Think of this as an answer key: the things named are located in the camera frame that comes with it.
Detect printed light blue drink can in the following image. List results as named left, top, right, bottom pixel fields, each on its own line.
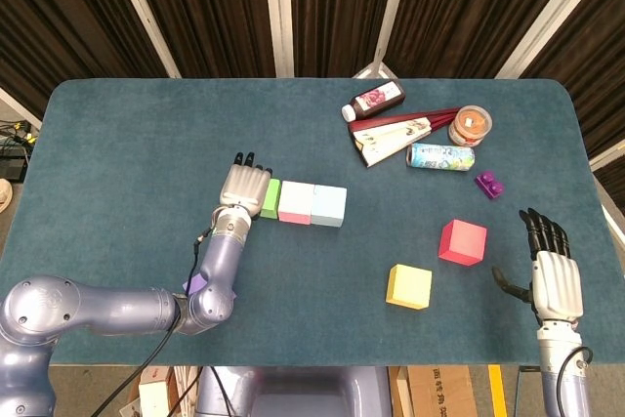
left=404, top=142, right=477, bottom=173

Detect light blue foam cube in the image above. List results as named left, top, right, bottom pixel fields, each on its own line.
left=310, top=184, right=349, bottom=229

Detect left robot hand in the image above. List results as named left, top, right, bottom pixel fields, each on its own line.
left=218, top=151, right=273, bottom=219

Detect white frame post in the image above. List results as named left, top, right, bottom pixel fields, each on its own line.
left=262, top=0, right=296, bottom=79
left=0, top=87, right=43, bottom=131
left=495, top=0, right=611, bottom=80
left=104, top=0, right=182, bottom=79
left=351, top=0, right=416, bottom=80
left=588, top=150, right=625, bottom=173

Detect lavender robot torso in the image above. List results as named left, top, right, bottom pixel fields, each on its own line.
left=194, top=365, right=395, bottom=417

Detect green foam cube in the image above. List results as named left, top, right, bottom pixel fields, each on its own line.
left=260, top=178, right=283, bottom=220

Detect brown printed cardboard box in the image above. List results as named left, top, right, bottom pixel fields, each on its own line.
left=407, top=365, right=479, bottom=417

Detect purple toy brick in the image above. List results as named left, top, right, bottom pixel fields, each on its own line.
left=474, top=170, right=506, bottom=202

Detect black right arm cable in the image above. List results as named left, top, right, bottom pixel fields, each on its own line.
left=556, top=346, right=595, bottom=417

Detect dark brown pleated curtain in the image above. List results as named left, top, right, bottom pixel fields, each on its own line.
left=0, top=0, right=625, bottom=198

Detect pink foam cube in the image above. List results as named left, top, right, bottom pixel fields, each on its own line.
left=277, top=180, right=316, bottom=227

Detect white cardboard box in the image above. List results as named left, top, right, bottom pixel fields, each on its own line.
left=138, top=377, right=172, bottom=417

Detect yellow foam cube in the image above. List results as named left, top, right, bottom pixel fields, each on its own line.
left=385, top=263, right=434, bottom=311

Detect dark red folding fan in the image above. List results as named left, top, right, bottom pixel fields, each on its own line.
left=347, top=106, right=463, bottom=170

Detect teal table cloth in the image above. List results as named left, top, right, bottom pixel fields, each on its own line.
left=0, top=77, right=625, bottom=368

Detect clear jar orange contents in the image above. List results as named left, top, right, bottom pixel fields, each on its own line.
left=447, top=104, right=494, bottom=147

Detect purple foam cube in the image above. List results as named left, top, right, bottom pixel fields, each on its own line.
left=183, top=273, right=238, bottom=301

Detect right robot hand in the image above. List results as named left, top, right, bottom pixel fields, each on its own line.
left=490, top=208, right=585, bottom=325

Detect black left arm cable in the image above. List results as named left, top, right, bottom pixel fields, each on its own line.
left=104, top=226, right=219, bottom=417

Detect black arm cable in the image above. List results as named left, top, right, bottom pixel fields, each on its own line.
left=556, top=346, right=595, bottom=417
left=104, top=226, right=219, bottom=417

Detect red foam cube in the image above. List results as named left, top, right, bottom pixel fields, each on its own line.
left=437, top=219, right=488, bottom=268

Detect dark juice bottle white cap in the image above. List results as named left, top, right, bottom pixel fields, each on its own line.
left=341, top=80, right=406, bottom=122

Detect black floor device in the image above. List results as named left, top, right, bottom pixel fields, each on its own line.
left=0, top=157, right=28, bottom=182

